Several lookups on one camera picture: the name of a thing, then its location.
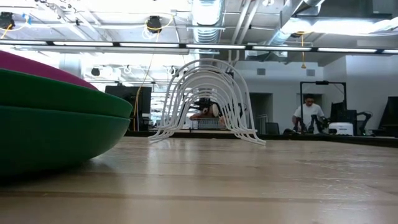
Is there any shallow green plate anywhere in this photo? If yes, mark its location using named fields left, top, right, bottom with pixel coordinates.
left=0, top=68, right=134, bottom=119

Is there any deep green bowl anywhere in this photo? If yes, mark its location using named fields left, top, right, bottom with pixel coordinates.
left=0, top=105, right=131, bottom=178

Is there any magenta plate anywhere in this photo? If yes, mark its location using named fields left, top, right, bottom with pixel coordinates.
left=0, top=50, right=98, bottom=91

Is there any person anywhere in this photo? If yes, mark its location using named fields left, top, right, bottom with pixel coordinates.
left=291, top=93, right=326, bottom=134
left=189, top=98, right=226, bottom=125

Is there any grey plastic basket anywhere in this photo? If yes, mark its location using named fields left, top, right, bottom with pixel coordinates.
left=192, top=118, right=225, bottom=131

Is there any black chair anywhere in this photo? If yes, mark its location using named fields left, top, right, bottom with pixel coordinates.
left=266, top=122, right=280, bottom=135

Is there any black monitor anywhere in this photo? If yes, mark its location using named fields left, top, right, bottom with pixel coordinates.
left=104, top=85, right=152, bottom=115
left=330, top=101, right=358, bottom=124

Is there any black ceiling device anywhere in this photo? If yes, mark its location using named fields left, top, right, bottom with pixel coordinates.
left=0, top=11, right=16, bottom=30
left=146, top=15, right=163, bottom=34

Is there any white printer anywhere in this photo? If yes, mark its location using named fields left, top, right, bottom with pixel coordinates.
left=328, top=121, right=354, bottom=137

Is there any black slanted panel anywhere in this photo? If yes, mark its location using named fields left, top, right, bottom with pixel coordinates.
left=377, top=96, right=398, bottom=138

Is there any white wire dish rack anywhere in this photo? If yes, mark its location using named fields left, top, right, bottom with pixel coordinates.
left=148, top=58, right=267, bottom=146

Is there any yellow hanging cable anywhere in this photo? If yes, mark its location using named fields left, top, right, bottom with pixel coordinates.
left=132, top=29, right=161, bottom=131

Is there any corrugated silver air duct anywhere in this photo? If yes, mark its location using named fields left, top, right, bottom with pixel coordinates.
left=190, top=0, right=227, bottom=44

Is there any smooth silver air duct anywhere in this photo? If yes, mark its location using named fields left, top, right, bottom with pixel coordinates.
left=267, top=0, right=326, bottom=47

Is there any yellow hanging cord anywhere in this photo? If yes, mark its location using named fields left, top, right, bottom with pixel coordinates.
left=298, top=30, right=308, bottom=69

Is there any black metal stand frame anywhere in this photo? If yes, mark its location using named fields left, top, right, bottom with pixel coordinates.
left=299, top=80, right=348, bottom=135

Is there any black aluminium table frame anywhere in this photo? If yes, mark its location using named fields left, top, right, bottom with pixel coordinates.
left=124, top=129, right=398, bottom=149

